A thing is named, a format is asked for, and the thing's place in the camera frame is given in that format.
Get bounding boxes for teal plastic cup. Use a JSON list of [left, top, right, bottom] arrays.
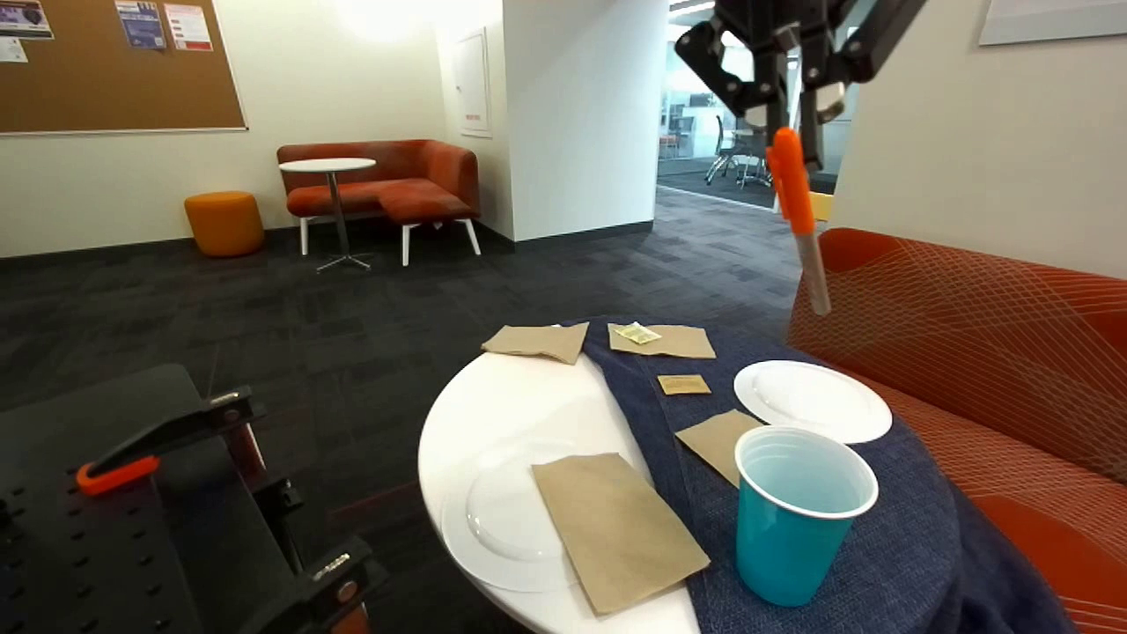
[[734, 423, 884, 610]]

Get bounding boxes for orange round ottoman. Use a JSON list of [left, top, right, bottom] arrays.
[[184, 190, 268, 260]]

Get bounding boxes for white and red poster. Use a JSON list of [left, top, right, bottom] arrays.
[[162, 0, 218, 57]]

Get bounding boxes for white wall sign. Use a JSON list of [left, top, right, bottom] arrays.
[[450, 30, 494, 140]]

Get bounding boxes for framed whiteboard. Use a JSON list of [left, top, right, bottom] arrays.
[[973, 0, 1127, 53]]

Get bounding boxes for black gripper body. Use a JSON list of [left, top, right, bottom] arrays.
[[715, 0, 877, 57]]

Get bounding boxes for white plate left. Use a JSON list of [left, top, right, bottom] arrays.
[[461, 451, 569, 565]]

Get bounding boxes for small round white table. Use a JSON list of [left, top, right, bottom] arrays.
[[279, 155, 379, 275]]

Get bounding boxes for blue denim cloth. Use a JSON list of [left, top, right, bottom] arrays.
[[580, 315, 1077, 634]]

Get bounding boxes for dark photo poster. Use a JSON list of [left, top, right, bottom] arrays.
[[0, 0, 55, 39]]

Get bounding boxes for blue poster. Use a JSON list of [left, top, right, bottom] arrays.
[[112, 0, 169, 53]]

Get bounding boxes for orange clamp handle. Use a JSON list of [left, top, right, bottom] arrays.
[[73, 451, 166, 499]]

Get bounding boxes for large brown paper napkin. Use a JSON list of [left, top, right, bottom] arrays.
[[528, 451, 715, 621]]

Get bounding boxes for cork notice board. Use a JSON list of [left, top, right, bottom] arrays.
[[0, 0, 248, 133]]

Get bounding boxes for black robot cart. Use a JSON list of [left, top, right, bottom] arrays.
[[0, 358, 391, 634]]

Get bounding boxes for black office chair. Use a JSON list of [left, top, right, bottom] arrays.
[[700, 113, 774, 197]]

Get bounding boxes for red lounge sofa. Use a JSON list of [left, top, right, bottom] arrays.
[[275, 136, 487, 273]]

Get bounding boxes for orange patterned sofa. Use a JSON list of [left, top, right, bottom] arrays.
[[788, 227, 1127, 634]]

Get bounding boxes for white paper plate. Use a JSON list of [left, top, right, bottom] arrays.
[[734, 356, 898, 448]]

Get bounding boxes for small white packet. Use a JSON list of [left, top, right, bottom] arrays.
[[613, 322, 667, 351]]

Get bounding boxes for small tan paper card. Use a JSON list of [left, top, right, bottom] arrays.
[[656, 370, 715, 402]]

